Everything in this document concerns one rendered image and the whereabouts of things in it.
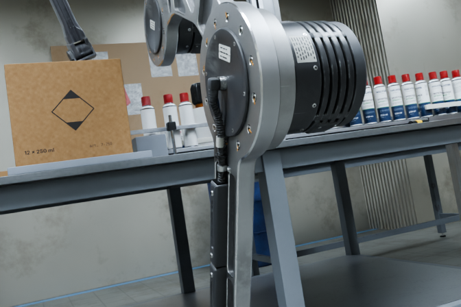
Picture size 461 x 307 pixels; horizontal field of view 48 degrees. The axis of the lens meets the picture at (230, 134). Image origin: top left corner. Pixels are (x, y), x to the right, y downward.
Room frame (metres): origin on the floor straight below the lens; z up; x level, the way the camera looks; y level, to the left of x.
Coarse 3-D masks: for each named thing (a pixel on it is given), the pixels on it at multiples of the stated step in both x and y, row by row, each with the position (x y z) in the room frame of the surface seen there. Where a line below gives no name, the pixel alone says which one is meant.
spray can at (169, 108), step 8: (168, 96) 1.87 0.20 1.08; (168, 104) 1.87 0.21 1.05; (168, 112) 1.86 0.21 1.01; (176, 112) 1.88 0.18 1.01; (168, 120) 1.86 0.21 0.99; (176, 120) 1.87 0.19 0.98; (168, 136) 1.87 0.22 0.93; (176, 136) 1.87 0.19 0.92; (168, 144) 1.87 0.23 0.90; (176, 144) 1.86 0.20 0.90
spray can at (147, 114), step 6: (144, 102) 1.85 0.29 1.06; (150, 102) 1.86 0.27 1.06; (144, 108) 1.84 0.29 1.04; (150, 108) 1.84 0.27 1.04; (144, 114) 1.84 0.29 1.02; (150, 114) 1.84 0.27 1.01; (144, 120) 1.84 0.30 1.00; (150, 120) 1.84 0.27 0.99; (144, 126) 1.84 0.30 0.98; (150, 126) 1.84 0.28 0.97; (156, 126) 1.87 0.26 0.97; (156, 132) 1.86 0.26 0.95
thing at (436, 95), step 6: (432, 72) 2.33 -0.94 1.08; (432, 78) 2.33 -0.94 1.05; (432, 84) 2.32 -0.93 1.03; (438, 84) 2.32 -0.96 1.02; (432, 90) 2.33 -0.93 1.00; (438, 90) 2.32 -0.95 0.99; (432, 96) 2.33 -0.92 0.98; (438, 96) 2.32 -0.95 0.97; (432, 102) 2.34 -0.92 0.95; (438, 102) 2.32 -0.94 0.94; (444, 102) 2.33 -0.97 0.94; (438, 108) 2.32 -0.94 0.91; (444, 108) 2.32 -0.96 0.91; (438, 114) 2.32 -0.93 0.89; (444, 114) 2.32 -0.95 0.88
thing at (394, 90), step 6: (390, 78) 2.24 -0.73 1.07; (390, 84) 2.24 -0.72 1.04; (396, 84) 2.23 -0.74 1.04; (390, 90) 2.24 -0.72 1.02; (396, 90) 2.23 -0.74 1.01; (390, 96) 2.25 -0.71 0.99; (396, 96) 2.23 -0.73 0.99; (390, 102) 2.25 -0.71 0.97; (396, 102) 2.23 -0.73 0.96; (402, 102) 2.24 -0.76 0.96; (396, 108) 2.24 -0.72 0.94; (402, 108) 2.24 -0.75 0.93; (396, 114) 2.24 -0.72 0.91; (402, 114) 2.23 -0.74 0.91; (396, 120) 2.24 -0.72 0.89; (402, 120) 2.23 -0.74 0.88
